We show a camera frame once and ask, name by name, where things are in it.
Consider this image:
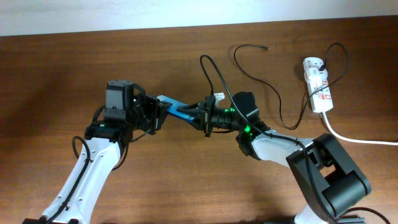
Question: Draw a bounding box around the white power strip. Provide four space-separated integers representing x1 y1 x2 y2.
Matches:
303 57 333 113

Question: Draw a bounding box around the white USB charger adapter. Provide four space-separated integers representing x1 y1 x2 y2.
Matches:
304 67 328 83

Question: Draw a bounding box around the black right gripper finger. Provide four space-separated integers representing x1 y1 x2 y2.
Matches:
188 117 202 130
177 104 200 114

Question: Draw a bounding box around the white power strip cord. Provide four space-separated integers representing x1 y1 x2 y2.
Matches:
319 111 398 146

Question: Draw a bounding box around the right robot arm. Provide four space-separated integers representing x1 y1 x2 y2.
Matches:
177 91 371 223

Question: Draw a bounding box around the black USB charging cable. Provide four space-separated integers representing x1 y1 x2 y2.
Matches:
233 42 351 131

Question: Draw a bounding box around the blue Galaxy smartphone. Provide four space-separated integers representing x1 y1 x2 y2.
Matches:
157 95 194 123

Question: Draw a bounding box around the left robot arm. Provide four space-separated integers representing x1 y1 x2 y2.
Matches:
24 80 171 223

